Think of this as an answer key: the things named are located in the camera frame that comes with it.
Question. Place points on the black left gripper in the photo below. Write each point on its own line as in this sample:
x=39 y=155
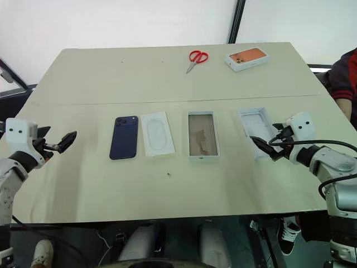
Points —
x=44 y=146

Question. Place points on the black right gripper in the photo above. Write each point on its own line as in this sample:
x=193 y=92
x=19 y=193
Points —
x=283 y=142

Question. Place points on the dark blue smartphone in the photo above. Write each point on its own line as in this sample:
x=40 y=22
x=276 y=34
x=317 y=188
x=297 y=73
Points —
x=124 y=138

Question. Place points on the white moulded tray insert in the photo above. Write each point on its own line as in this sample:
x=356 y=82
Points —
x=158 y=134

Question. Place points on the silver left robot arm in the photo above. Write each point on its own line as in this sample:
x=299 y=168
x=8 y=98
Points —
x=7 y=178

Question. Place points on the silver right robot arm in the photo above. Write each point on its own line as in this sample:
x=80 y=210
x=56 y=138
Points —
x=334 y=173

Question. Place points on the light blue phone box base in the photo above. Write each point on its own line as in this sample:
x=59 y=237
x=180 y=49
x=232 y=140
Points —
x=203 y=135

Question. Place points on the closed orange phone box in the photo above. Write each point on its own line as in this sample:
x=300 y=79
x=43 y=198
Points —
x=248 y=59

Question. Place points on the person in dark red clothes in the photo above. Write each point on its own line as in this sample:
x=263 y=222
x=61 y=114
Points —
x=344 y=81

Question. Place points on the black and white sneaker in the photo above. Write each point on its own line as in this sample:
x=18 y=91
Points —
x=288 y=234

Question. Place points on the white shoe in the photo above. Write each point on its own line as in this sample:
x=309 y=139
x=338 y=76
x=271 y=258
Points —
x=43 y=252

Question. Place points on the grey rounded leg cover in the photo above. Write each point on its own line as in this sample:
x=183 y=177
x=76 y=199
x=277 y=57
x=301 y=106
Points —
x=213 y=243
x=138 y=243

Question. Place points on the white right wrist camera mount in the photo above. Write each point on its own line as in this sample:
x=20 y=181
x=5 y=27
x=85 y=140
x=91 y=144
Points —
x=302 y=127

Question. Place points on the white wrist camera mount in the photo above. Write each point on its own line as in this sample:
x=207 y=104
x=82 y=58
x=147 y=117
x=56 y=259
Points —
x=302 y=127
x=18 y=134

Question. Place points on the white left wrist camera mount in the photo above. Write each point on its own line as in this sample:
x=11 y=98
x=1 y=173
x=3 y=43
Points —
x=18 y=134

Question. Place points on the black metal frame bar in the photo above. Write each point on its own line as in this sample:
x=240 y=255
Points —
x=14 y=75

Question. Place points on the black table frame leg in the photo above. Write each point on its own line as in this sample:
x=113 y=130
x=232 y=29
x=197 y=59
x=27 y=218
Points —
x=265 y=245

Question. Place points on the dark window frame post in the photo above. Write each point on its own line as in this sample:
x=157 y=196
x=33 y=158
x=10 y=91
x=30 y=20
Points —
x=236 y=19

